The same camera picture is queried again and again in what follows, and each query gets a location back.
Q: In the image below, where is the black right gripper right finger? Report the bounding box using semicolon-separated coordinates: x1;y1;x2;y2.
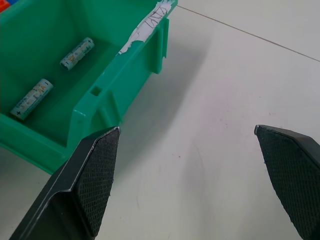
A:
253;124;320;240

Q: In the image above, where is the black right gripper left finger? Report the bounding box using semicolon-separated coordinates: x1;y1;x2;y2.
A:
8;126;121;240

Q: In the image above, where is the green plastic bin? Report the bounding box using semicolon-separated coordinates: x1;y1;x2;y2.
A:
0;0;179;175

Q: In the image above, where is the pale blue AA battery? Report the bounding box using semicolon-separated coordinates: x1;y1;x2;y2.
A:
9;78;54;122
59;37;95;72

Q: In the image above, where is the torn white paper label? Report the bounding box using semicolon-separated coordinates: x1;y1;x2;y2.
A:
118;0;179;55

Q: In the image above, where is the red object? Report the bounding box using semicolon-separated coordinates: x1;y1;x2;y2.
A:
0;0;12;15

